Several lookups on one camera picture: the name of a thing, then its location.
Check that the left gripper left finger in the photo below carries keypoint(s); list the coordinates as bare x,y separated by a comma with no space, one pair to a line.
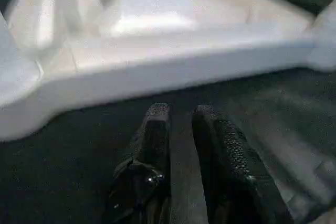
152,155

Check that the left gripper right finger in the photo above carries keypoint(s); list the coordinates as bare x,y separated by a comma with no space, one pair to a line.
231,176

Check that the white plastic table top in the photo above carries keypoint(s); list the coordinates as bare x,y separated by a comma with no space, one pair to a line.
157,24

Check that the black work mat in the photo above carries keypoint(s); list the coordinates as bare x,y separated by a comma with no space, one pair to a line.
275,116

